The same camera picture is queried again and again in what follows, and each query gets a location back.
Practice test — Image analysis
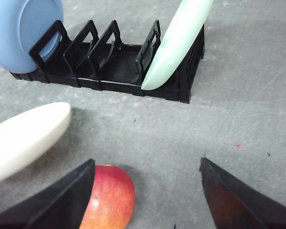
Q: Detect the blue plate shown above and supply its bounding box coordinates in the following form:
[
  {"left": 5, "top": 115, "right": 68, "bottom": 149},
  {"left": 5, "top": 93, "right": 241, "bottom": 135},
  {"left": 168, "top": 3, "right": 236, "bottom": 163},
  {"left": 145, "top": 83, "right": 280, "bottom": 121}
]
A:
[{"left": 0, "top": 0, "right": 64, "bottom": 73}]

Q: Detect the black plate rack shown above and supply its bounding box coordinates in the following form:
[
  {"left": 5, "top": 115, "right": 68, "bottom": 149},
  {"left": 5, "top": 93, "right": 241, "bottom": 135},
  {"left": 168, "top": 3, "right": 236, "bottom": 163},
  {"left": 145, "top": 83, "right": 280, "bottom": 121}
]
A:
[{"left": 11, "top": 20, "right": 205, "bottom": 103}]

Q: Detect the red pomegranate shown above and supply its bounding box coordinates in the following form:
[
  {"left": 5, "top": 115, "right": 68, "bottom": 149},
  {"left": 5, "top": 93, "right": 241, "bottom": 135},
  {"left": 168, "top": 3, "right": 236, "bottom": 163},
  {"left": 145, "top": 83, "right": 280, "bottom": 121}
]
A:
[{"left": 80, "top": 165, "right": 135, "bottom": 229}]

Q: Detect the mint green plate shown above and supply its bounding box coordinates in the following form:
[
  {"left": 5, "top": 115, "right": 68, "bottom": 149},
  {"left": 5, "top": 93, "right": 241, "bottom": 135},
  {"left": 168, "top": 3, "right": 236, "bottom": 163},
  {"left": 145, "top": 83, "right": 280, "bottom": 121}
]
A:
[{"left": 141, "top": 0, "right": 214, "bottom": 90}]

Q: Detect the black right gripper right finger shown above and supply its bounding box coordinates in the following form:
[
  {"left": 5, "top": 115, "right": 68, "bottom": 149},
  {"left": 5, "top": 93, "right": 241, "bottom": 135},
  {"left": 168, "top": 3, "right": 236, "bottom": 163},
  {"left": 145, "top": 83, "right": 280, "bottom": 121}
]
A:
[{"left": 199, "top": 157, "right": 286, "bottom": 229}]

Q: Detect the white plate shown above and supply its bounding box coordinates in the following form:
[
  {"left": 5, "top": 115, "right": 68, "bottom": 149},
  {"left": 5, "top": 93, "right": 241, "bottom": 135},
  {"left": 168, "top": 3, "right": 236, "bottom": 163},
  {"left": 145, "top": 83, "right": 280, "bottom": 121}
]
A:
[{"left": 0, "top": 102, "right": 71, "bottom": 180}]

